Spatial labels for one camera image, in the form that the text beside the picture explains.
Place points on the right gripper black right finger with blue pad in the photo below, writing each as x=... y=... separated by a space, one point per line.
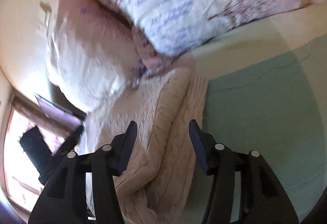
x=263 y=199

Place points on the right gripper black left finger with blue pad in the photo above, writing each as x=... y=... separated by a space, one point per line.
x=63 y=199

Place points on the beige cable knit sweater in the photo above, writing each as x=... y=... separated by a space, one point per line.
x=155 y=186

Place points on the window with curtain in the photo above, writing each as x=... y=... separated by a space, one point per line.
x=55 y=120

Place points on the pink floral left pillow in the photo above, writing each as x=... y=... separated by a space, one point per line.
x=93 y=53

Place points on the wall switch plate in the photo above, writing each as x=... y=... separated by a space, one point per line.
x=44 y=17

